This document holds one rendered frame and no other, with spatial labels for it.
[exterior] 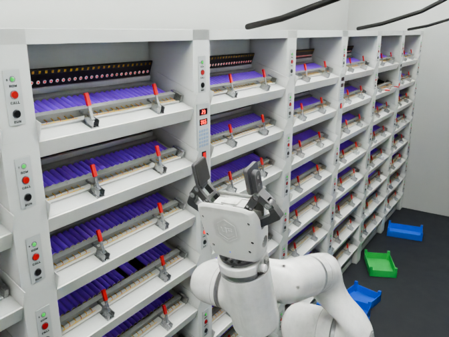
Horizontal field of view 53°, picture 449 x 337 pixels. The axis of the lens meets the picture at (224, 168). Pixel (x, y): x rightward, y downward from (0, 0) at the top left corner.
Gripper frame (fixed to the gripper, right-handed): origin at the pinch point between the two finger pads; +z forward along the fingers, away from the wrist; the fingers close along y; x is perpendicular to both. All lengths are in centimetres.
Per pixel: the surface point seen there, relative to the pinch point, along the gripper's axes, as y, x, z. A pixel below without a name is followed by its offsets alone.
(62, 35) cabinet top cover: 57, 25, 17
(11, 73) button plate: 58, 9, 13
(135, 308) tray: 63, 22, -70
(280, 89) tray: 56, 131, -34
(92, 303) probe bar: 69, 12, -61
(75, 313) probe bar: 69, 6, -59
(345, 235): 64, 216, -176
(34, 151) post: 59, 8, -6
